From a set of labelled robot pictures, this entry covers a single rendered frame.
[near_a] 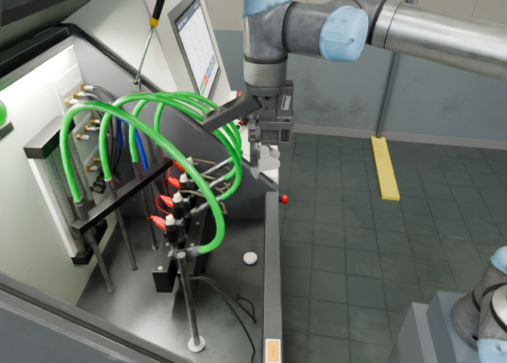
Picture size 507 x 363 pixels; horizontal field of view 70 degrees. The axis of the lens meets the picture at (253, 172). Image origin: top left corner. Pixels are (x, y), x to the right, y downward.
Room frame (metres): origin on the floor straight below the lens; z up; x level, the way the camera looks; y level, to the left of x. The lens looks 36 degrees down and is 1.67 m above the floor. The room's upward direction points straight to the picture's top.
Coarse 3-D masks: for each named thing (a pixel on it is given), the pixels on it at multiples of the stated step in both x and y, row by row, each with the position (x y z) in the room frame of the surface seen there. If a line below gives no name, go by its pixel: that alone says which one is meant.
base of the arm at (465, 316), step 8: (464, 296) 0.53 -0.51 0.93; (472, 296) 0.49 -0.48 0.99; (456, 304) 0.51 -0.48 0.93; (464, 304) 0.49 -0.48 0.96; (472, 304) 0.47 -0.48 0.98; (456, 312) 0.49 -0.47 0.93; (464, 312) 0.47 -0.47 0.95; (472, 312) 0.46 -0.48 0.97; (480, 312) 0.45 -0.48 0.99; (456, 320) 0.47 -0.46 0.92; (464, 320) 0.46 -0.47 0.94; (472, 320) 0.45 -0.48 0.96; (456, 328) 0.46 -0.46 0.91; (464, 328) 0.45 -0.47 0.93; (472, 328) 0.44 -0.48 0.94; (464, 336) 0.44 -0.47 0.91; (472, 336) 0.43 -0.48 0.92; (472, 344) 0.42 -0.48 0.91
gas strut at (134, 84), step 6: (162, 0) 0.92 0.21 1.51; (156, 6) 0.92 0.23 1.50; (162, 6) 0.93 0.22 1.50; (156, 12) 0.92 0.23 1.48; (156, 18) 0.92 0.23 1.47; (150, 24) 0.92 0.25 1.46; (156, 24) 0.92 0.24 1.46; (150, 30) 0.93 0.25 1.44; (150, 36) 0.92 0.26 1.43; (144, 48) 0.93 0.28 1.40; (144, 54) 0.92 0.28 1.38; (138, 72) 0.92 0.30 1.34; (138, 78) 0.92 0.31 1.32; (132, 84) 0.92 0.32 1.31; (138, 84) 0.92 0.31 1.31; (132, 90) 0.92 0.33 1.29; (138, 90) 0.92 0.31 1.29
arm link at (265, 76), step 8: (248, 64) 0.59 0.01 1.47; (256, 64) 0.58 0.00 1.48; (264, 64) 0.65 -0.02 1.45; (272, 64) 0.65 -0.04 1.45; (280, 64) 0.58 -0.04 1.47; (248, 72) 0.59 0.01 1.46; (256, 72) 0.58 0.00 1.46; (264, 72) 0.58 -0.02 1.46; (272, 72) 0.58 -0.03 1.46; (280, 72) 0.58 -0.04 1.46; (248, 80) 0.59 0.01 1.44; (256, 80) 0.58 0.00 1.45; (264, 80) 0.58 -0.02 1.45; (272, 80) 0.58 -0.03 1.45; (280, 80) 0.59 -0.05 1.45; (264, 88) 0.58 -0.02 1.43
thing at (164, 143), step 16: (112, 112) 0.53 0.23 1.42; (128, 112) 0.52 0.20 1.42; (64, 128) 0.59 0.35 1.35; (144, 128) 0.50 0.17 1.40; (64, 144) 0.60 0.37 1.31; (160, 144) 0.49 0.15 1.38; (64, 160) 0.60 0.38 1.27; (176, 160) 0.47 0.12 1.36; (192, 176) 0.46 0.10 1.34; (208, 192) 0.45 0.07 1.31; (224, 224) 0.45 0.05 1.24
